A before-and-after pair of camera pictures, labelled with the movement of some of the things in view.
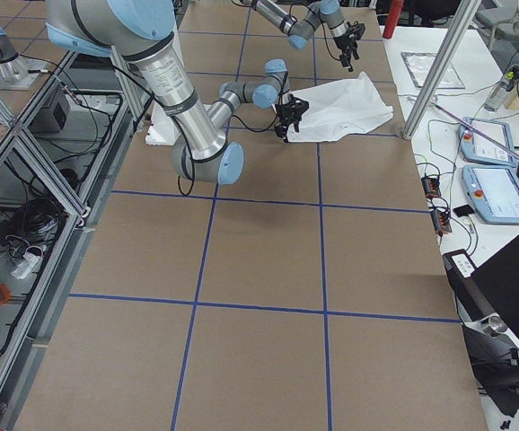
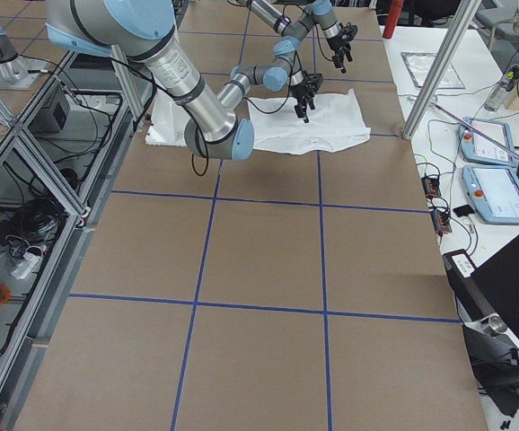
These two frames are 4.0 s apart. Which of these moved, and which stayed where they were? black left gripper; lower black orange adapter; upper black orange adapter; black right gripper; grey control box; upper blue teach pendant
Moved: black left gripper; black right gripper
Stayed: lower black orange adapter; upper black orange adapter; grey control box; upper blue teach pendant
